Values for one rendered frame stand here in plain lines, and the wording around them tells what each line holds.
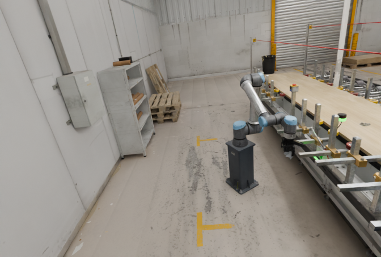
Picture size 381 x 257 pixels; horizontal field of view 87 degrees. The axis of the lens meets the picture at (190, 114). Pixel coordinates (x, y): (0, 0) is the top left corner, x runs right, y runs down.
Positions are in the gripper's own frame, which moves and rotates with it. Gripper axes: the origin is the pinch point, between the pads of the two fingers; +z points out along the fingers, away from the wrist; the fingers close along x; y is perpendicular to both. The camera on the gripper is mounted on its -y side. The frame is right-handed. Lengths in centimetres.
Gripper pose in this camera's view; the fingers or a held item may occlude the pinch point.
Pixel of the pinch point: (291, 158)
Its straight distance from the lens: 193.2
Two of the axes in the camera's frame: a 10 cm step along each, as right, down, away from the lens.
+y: -9.9, 1.0, 0.9
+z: 1.3, 9.2, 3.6
